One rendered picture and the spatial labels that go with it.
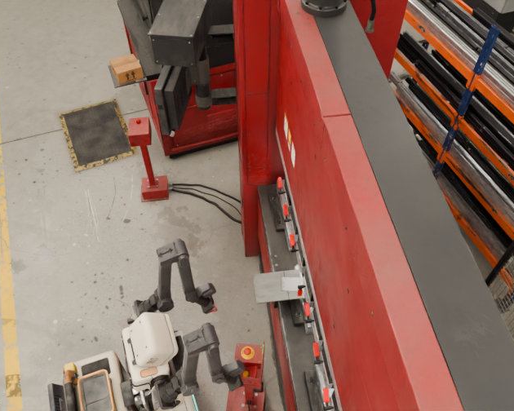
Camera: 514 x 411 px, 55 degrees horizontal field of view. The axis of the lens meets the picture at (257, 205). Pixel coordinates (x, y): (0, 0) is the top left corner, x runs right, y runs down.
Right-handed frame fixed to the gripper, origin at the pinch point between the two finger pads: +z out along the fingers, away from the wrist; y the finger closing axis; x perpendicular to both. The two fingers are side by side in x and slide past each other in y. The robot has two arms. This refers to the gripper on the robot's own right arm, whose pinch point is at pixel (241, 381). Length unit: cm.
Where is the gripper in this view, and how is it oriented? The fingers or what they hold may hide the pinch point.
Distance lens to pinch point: 256.8
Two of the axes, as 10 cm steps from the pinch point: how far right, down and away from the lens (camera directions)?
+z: 4.2, 4.3, 8.0
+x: -8.3, 5.3, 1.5
